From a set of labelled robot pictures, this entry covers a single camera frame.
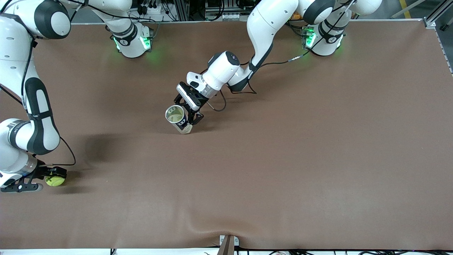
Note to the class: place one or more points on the power strip with black plugs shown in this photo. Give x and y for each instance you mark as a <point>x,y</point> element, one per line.
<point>152,9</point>

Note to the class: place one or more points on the metal mat corner bracket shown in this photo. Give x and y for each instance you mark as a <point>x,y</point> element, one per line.
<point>430,23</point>

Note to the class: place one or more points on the silver tennis ball can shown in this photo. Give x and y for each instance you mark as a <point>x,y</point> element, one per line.
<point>184,128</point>

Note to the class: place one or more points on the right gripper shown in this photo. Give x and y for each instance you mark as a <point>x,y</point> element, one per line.
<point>48,172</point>

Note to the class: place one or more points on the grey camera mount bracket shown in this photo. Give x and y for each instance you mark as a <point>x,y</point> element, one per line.
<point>229,244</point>

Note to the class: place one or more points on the brown table mat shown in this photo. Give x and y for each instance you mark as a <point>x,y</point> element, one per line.
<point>283,159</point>

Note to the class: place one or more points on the black electronics box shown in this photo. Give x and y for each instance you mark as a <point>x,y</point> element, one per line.
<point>226,5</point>

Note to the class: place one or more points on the white power strip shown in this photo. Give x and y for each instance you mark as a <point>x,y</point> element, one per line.
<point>230,16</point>

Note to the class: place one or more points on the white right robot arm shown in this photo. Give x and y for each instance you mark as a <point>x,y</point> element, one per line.
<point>14,53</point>

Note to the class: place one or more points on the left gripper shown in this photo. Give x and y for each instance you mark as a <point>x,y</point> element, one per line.
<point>200,101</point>

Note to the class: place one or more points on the bag of orange items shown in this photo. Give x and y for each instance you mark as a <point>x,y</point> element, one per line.
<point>295,16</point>

